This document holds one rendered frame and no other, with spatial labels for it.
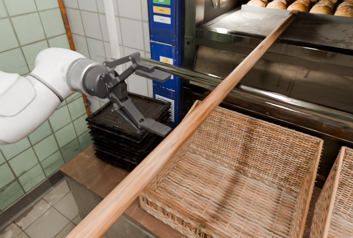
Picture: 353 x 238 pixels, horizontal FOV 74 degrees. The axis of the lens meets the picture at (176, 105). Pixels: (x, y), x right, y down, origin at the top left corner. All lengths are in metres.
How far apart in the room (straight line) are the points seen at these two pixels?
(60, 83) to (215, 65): 0.66
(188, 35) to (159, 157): 0.79
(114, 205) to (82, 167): 0.95
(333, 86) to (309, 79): 0.08
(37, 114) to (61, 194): 1.38
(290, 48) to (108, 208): 0.80
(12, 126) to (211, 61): 0.78
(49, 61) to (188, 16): 0.61
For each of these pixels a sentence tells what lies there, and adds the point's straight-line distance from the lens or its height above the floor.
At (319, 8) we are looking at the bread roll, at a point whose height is 1.23.
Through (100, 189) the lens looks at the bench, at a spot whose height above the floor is 0.58.
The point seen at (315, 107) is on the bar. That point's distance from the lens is 0.60.
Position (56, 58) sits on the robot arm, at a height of 1.23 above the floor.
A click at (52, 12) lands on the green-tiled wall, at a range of 1.63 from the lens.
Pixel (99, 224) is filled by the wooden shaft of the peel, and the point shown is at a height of 1.20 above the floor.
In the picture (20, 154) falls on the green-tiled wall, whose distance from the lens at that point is 1.77.
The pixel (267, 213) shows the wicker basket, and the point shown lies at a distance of 1.09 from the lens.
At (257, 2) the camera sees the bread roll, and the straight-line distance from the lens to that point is 1.42.
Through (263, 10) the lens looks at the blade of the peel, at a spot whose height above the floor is 1.19.
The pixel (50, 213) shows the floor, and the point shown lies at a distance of 1.91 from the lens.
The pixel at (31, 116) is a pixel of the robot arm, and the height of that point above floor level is 1.14.
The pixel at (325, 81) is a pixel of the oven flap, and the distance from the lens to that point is 1.00.
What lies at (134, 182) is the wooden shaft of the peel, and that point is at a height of 1.20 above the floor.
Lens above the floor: 1.46
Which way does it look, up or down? 34 degrees down
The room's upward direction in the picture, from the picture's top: straight up
